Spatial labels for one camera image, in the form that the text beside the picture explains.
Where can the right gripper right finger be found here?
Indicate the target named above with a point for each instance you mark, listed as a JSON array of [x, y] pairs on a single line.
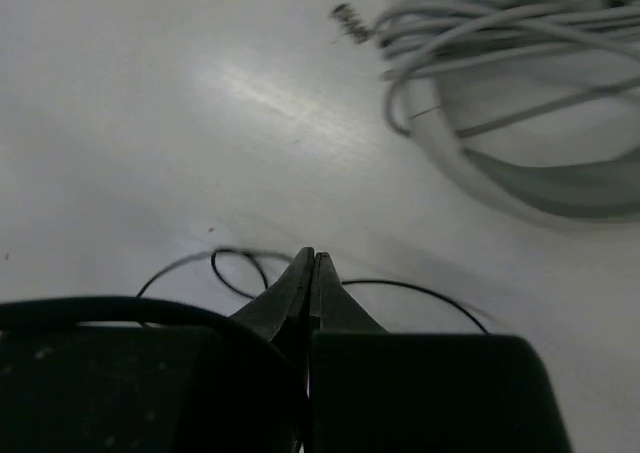
[[331, 307]]

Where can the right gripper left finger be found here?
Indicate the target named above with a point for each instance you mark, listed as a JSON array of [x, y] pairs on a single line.
[[280, 314]]

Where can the black wired headphones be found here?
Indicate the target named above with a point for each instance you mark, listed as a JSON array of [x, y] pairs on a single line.
[[52, 313]]

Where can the grey white headphones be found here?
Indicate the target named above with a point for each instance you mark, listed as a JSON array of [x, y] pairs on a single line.
[[529, 106]]

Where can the small dark screw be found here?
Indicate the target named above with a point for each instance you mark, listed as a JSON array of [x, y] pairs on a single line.
[[351, 23]]

